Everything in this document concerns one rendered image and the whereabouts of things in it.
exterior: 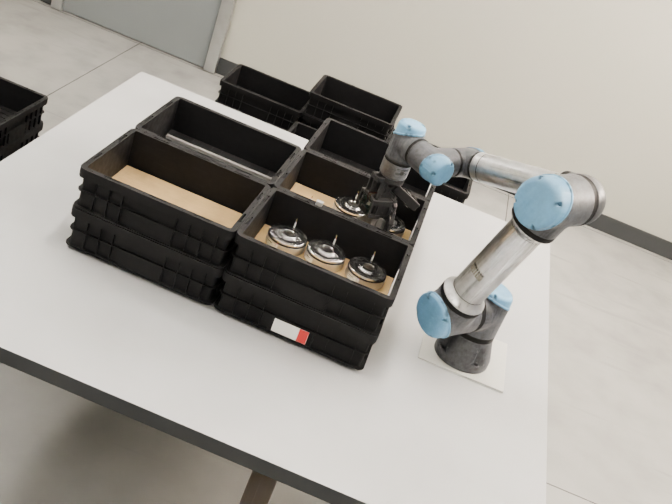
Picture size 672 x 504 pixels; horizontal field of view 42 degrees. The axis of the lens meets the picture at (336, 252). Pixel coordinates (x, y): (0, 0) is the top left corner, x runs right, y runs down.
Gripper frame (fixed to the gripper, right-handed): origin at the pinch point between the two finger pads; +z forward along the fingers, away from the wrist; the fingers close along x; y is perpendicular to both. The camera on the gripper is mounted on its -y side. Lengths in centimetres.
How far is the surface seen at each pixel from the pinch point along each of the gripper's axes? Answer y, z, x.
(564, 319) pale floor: -178, 85, -63
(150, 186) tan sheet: 56, 2, -23
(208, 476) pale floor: 27, 85, 5
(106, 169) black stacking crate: 68, -2, -23
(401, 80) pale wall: -164, 47, -234
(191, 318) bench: 54, 15, 15
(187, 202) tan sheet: 48, 2, -16
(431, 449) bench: 11, 15, 62
